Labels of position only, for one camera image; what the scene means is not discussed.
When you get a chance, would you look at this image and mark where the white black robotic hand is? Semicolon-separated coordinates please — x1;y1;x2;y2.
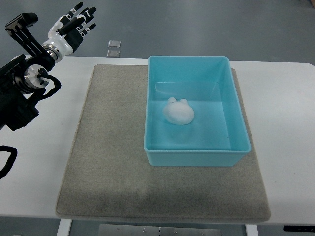
42;2;96;56

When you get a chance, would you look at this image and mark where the white bunny toy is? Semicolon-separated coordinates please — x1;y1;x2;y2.
162;97;195;125

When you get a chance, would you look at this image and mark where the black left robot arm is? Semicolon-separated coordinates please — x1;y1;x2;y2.
0;2;96;131

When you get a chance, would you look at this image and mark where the blue plastic box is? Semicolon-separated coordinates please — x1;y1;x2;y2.
144;56;252;167

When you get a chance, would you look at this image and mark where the upper floor plate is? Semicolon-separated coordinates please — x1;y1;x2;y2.
108;40;121;48

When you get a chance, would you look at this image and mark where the floor plate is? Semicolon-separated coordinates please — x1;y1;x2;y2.
108;40;121;48
107;49;120;58

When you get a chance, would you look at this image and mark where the lower floor plate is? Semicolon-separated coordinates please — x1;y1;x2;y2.
107;49;120;58

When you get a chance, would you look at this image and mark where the grey felt mat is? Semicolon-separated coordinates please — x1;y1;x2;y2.
56;65;271;223

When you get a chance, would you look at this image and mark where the white left table leg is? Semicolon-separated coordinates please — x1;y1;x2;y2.
56;219;72;236

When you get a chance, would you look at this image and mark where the white table leg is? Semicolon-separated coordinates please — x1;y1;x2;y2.
56;219;72;236
245;224;259;236

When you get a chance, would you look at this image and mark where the white right table leg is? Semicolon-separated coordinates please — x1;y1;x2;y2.
245;224;259;236

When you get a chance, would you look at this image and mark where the black table control panel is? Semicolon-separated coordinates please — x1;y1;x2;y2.
283;225;315;233

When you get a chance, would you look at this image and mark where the black braided cable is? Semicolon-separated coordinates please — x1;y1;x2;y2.
0;72;62;180

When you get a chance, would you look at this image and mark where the metal table base plate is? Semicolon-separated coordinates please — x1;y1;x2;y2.
98;224;222;236

